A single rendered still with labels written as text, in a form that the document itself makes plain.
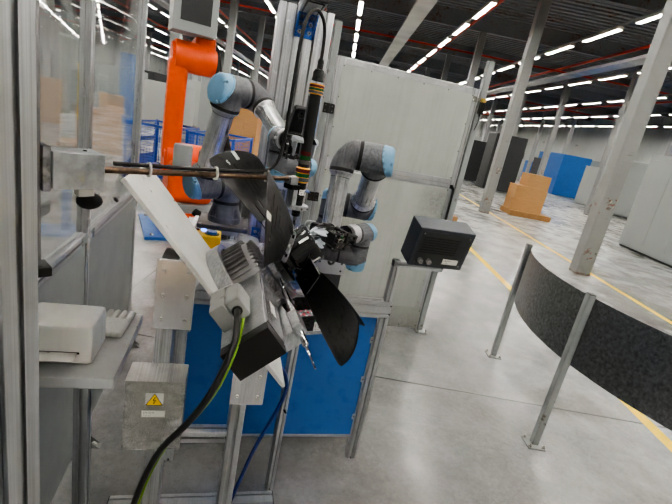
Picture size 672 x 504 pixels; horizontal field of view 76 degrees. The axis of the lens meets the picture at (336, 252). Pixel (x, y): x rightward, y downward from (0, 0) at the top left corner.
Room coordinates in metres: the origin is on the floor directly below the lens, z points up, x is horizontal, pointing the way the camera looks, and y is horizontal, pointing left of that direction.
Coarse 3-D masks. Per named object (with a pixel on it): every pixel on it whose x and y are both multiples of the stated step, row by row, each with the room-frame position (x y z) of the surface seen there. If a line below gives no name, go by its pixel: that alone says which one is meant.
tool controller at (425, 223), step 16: (416, 224) 1.79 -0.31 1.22; (432, 224) 1.79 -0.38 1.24; (448, 224) 1.84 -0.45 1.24; (464, 224) 1.88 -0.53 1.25; (416, 240) 1.76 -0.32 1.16; (432, 240) 1.77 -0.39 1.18; (448, 240) 1.78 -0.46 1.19; (464, 240) 1.80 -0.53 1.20; (416, 256) 1.78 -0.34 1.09; (432, 256) 1.80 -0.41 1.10; (448, 256) 1.81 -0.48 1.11; (464, 256) 1.84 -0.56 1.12
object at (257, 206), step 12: (216, 156) 1.21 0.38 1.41; (228, 156) 1.25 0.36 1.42; (240, 156) 1.30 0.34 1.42; (252, 156) 1.35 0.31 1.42; (228, 168) 1.22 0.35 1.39; (240, 168) 1.26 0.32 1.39; (252, 168) 1.30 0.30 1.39; (264, 168) 1.35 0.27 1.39; (228, 180) 1.20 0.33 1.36; (240, 180) 1.23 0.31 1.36; (252, 180) 1.26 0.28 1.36; (240, 192) 1.20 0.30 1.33; (252, 192) 1.23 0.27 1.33; (264, 192) 1.26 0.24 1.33; (252, 204) 1.21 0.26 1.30; (264, 204) 1.23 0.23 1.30; (264, 216) 1.20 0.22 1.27
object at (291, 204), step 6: (294, 180) 1.27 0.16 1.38; (288, 186) 1.27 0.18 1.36; (294, 186) 1.26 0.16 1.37; (288, 192) 1.29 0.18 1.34; (294, 192) 1.27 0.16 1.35; (288, 198) 1.28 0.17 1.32; (294, 198) 1.28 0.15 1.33; (288, 204) 1.28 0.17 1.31; (294, 204) 1.28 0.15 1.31; (300, 210) 1.28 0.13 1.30; (306, 210) 1.30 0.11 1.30
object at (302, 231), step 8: (304, 224) 1.23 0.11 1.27; (296, 232) 1.20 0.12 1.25; (304, 232) 1.19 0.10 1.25; (296, 240) 1.18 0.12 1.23; (312, 240) 1.18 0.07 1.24; (296, 248) 1.17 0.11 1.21; (304, 248) 1.17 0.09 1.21; (312, 248) 1.17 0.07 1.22; (288, 256) 1.17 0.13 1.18; (296, 256) 1.16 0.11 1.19; (304, 256) 1.17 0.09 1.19; (312, 256) 1.18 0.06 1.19; (320, 256) 1.19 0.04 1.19; (280, 264) 1.14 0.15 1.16; (288, 264) 1.17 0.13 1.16; (296, 264) 1.17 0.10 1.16; (304, 264) 1.17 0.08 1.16; (280, 272) 1.14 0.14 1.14; (288, 272) 1.15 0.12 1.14; (288, 280) 1.16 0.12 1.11
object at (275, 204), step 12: (276, 192) 1.01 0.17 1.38; (276, 204) 0.99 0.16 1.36; (276, 216) 0.98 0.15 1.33; (288, 216) 1.08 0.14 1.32; (276, 228) 0.98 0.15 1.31; (288, 228) 1.08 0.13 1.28; (264, 240) 0.89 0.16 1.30; (276, 240) 0.99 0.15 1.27; (288, 240) 1.10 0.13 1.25; (264, 252) 0.88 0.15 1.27; (276, 252) 1.01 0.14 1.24; (264, 264) 0.88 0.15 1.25
